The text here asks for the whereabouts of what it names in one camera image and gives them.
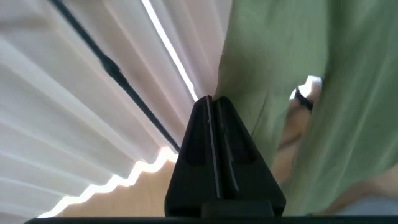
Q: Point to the black clothes rack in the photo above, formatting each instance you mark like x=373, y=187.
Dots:
x=112, y=70

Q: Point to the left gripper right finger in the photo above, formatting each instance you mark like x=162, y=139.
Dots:
x=248, y=180

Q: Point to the beige curtain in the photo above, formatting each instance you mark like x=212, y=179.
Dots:
x=62, y=109

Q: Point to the green sleeveless shirt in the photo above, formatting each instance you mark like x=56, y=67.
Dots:
x=357, y=109

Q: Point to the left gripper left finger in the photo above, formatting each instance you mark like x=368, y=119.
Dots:
x=192, y=180

